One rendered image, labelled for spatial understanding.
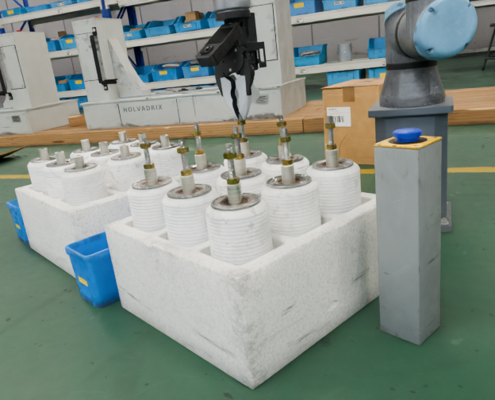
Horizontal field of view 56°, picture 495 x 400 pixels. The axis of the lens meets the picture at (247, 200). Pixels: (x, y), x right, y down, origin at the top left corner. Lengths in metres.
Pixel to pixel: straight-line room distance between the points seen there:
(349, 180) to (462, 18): 0.40
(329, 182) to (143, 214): 0.33
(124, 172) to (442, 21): 0.76
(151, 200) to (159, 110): 2.30
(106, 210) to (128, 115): 2.18
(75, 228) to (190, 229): 0.40
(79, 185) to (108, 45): 2.43
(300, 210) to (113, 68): 2.85
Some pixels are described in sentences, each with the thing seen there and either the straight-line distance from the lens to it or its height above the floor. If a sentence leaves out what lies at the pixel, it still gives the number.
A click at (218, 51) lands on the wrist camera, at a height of 0.47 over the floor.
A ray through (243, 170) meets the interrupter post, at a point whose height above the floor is 0.26.
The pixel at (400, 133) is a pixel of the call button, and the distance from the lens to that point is 0.70.
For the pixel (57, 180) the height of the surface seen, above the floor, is 0.22.
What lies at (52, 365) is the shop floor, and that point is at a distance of 0.90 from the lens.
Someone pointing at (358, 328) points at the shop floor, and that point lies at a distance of 0.84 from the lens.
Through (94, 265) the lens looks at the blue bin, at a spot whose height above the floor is 0.10.
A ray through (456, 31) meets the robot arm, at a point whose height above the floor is 0.45.
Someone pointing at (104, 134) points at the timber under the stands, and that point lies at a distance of 3.32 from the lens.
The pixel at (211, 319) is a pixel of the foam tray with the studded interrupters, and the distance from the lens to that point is 0.72.
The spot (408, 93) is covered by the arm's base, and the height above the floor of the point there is 0.33.
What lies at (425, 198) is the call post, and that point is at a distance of 0.71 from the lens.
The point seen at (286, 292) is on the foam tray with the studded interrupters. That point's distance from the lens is 0.71.
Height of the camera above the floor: 0.46
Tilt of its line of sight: 17 degrees down
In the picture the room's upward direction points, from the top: 7 degrees counter-clockwise
